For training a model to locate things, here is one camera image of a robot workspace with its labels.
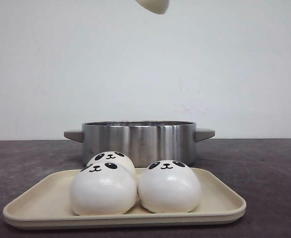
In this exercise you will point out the stainless steel steamer pot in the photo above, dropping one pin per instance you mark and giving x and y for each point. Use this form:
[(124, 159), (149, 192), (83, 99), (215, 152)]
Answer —
[(144, 141)]

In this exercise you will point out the beige plastic tray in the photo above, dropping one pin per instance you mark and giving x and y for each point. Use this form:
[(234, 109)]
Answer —
[(46, 206)]

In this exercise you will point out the white panda bun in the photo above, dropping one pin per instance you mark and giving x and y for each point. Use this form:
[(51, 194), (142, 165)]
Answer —
[(103, 188), (155, 6), (114, 157), (169, 186)]

